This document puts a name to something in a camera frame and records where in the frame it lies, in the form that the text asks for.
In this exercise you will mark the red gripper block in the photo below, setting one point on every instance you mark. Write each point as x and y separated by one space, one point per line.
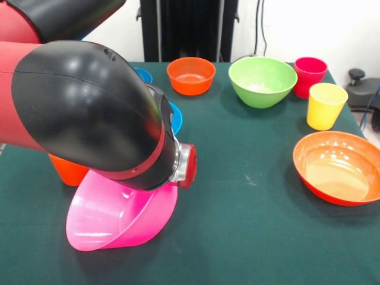
191 166

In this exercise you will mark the crimson plastic cup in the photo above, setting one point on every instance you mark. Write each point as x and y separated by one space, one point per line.
308 74

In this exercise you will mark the orange small plastic bowl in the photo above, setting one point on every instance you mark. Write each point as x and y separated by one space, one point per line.
191 77

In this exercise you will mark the dark green tablecloth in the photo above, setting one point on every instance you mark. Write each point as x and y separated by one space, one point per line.
297 252

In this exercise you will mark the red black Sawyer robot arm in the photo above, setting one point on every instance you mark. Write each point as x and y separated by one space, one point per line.
74 104

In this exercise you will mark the dark blue small bowl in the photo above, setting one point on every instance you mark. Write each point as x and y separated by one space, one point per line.
144 75

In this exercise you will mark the lemon yellow plastic cup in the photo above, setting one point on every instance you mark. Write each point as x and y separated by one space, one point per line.
325 110

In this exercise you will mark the orange shallow plastic bowl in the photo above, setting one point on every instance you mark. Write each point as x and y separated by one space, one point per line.
338 172

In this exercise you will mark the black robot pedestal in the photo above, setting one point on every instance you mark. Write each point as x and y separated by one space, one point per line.
190 29

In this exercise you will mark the light blue medium bowl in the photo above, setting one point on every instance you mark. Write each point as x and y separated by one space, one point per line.
176 118

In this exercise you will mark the pink large plastic bowl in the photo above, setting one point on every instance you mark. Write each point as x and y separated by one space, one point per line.
118 216

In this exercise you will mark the orange plastic cup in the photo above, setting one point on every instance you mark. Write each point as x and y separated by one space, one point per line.
69 172

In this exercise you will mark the black pedestal foot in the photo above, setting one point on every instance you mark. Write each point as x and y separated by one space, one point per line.
360 89

